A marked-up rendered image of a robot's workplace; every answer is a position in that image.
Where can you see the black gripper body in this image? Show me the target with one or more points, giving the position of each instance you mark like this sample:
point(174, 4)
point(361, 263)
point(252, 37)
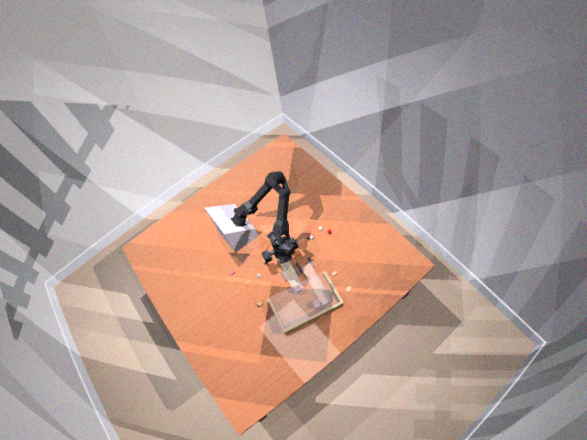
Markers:
point(267, 254)

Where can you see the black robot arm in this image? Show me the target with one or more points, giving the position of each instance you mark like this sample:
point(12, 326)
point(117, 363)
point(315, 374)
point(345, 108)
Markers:
point(281, 225)

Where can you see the beige strip with blue dots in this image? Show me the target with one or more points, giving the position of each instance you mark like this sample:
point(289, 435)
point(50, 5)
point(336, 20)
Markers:
point(289, 272)

